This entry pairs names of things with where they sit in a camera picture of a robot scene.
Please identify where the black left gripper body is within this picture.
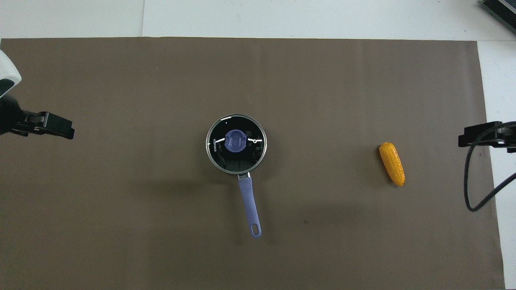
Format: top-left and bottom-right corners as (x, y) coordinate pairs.
(0, 93), (25, 136)

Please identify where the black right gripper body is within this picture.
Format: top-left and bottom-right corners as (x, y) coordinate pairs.
(499, 121), (516, 141)

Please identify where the yellow toy corn cob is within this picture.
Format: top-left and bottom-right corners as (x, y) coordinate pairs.
(379, 142), (406, 187)

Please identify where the glass lid with blue knob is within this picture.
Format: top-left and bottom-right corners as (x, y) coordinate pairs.
(206, 115), (266, 174)

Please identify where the brown table mat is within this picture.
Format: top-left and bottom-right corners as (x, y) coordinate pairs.
(0, 37), (505, 290)

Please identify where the grey ribbed device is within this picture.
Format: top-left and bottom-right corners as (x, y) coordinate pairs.
(480, 0), (516, 35)

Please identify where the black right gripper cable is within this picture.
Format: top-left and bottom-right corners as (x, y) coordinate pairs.
(464, 123), (516, 212)

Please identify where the dark blue handled pot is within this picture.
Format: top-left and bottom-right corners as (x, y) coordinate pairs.
(206, 114), (267, 239)

